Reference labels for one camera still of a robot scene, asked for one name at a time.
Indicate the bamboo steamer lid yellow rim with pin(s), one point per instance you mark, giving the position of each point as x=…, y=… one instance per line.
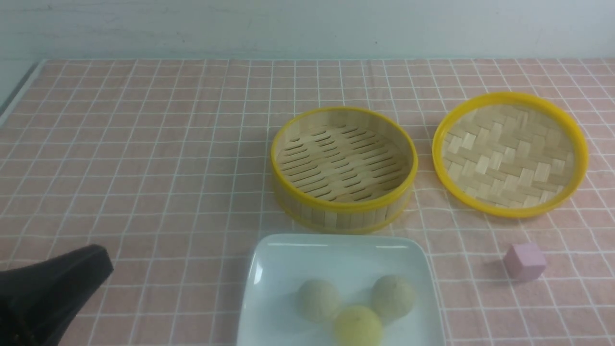
x=509, y=154

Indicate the yellow steamed bun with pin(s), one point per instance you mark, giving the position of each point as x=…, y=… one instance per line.
x=357, y=325

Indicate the white square plate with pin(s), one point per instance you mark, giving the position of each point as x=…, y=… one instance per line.
x=352, y=263

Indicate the pale white steamed bun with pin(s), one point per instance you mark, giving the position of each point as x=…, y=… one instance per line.
x=317, y=301

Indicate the pink cube block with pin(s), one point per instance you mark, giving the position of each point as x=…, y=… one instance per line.
x=525, y=262

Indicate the bamboo steamer basket yellow rim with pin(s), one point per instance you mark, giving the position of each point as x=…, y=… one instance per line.
x=343, y=170

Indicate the greenish grey steamed bun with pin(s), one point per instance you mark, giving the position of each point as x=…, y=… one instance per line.
x=392, y=297

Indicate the pink grid tablecloth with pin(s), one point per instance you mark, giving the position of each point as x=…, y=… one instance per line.
x=165, y=163

